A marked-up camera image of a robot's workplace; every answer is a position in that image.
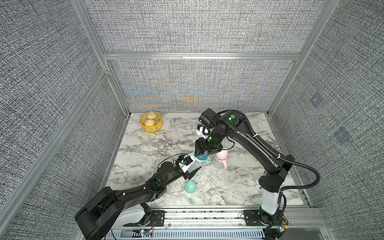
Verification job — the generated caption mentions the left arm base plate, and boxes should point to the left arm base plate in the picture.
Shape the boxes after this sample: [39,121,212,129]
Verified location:
[123,211,165,228]

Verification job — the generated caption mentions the left camera black cable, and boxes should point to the left camera black cable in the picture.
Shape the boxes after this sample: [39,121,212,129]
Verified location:
[157,152,188,169]

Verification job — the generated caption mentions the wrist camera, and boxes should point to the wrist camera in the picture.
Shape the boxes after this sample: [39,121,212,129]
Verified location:
[196,124,214,139]
[177,155,193,173]

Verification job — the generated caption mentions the teal nipple collar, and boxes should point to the teal nipple collar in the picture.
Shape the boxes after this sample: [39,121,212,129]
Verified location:
[195,154,209,162]

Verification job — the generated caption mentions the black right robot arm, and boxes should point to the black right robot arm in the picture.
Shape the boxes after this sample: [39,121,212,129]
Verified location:
[195,109,291,225]

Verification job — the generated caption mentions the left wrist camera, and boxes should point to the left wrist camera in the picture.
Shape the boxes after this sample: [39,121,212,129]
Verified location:
[177,155,193,173]

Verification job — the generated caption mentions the lower steamed bun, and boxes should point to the lower steamed bun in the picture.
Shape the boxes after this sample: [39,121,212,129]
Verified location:
[144,119,156,127]

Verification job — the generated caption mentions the yellow bamboo steamer basket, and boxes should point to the yellow bamboo steamer basket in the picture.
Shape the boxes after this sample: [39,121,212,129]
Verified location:
[140,111,163,133]

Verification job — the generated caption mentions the pink bottle cap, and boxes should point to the pink bottle cap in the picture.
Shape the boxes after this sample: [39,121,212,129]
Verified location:
[215,150,229,161]

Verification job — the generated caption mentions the mint cap left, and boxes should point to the mint cap left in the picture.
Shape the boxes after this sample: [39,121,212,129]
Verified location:
[184,180,197,194]

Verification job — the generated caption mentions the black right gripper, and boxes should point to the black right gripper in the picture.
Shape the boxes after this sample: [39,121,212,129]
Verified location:
[194,129,228,157]

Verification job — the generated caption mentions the aluminium front rail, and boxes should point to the aluminium front rail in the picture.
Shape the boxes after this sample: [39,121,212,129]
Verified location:
[101,206,337,240]

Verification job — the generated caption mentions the clear bottle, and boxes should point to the clear bottle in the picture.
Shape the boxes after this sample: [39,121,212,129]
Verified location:
[189,160,206,173]
[213,159,228,170]

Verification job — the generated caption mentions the upper steamed bun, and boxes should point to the upper steamed bun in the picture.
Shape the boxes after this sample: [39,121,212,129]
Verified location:
[146,111,158,120]

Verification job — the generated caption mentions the steamed bun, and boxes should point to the steamed bun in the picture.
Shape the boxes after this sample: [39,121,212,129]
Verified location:
[146,111,158,120]
[144,119,156,127]

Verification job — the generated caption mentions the mint handle ring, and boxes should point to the mint handle ring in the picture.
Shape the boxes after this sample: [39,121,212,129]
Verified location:
[187,152,212,165]

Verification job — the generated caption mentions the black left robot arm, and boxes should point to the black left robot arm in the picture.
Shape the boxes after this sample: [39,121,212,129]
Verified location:
[75,162,202,240]

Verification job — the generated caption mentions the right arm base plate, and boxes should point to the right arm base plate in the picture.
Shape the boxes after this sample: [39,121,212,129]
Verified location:
[242,209,289,233]

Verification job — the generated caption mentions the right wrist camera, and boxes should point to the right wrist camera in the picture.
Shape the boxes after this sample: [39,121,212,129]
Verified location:
[196,124,214,139]

